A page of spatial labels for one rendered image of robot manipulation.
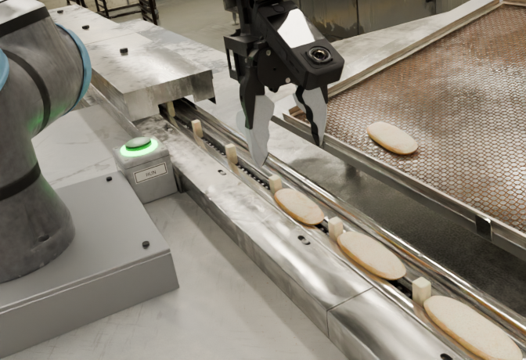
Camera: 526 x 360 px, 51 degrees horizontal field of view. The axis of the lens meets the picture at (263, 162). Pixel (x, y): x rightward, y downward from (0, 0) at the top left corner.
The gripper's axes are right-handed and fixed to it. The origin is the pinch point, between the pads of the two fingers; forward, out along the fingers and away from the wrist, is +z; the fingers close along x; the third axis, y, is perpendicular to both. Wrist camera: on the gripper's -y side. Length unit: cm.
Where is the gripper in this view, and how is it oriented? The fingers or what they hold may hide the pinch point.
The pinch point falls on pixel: (292, 149)
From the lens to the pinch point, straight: 67.5
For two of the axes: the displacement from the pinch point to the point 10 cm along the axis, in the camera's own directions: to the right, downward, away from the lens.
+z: 1.3, 8.9, 4.3
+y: -4.8, -3.2, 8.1
